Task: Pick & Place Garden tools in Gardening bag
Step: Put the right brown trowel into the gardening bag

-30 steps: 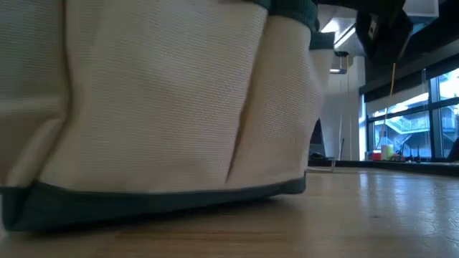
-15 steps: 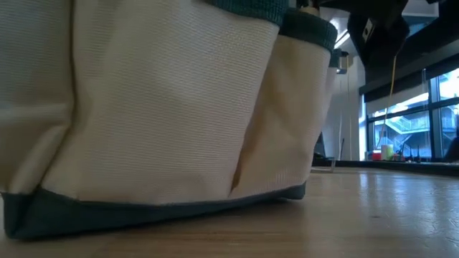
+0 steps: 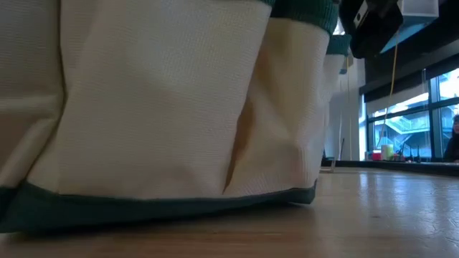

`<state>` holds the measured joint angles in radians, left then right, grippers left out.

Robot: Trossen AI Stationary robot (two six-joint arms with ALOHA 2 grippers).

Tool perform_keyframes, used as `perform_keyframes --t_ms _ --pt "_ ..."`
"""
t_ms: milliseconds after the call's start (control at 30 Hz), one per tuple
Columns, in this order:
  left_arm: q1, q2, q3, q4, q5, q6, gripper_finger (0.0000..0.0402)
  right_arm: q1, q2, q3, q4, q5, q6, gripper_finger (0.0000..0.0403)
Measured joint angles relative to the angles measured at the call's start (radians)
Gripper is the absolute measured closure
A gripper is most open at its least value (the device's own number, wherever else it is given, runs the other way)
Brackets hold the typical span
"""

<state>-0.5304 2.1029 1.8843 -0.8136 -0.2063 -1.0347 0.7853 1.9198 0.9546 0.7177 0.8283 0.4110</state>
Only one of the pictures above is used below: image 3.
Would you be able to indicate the metal table bracket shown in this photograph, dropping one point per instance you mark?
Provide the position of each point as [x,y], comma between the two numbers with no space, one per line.
[330,165]

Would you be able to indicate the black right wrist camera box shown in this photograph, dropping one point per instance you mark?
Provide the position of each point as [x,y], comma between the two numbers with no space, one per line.
[376,32]

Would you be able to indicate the pale yellow roll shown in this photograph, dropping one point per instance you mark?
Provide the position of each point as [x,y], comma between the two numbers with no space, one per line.
[387,152]

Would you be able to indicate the person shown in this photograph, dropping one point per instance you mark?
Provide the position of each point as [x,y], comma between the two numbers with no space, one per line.
[452,147]

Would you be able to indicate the red box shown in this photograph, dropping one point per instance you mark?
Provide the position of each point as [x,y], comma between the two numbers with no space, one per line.
[376,156]

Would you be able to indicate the cream canvas garden bag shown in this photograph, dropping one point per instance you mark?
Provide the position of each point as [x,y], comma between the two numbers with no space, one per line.
[143,107]

